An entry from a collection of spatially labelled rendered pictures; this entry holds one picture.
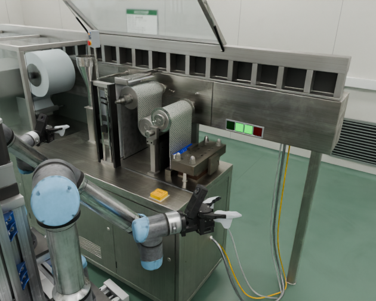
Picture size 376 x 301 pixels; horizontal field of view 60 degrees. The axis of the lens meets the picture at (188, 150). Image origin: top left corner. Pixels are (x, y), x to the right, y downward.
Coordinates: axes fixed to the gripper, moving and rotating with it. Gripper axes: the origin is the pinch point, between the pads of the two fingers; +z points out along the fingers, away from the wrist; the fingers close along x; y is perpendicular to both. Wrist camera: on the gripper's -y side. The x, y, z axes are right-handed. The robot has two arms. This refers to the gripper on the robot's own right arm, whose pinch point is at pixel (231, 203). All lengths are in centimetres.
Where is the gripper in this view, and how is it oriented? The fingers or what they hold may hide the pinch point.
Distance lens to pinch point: 119.0
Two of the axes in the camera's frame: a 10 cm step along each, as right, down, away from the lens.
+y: 0.3, 9.6, 3.0
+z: 9.3, -1.4, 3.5
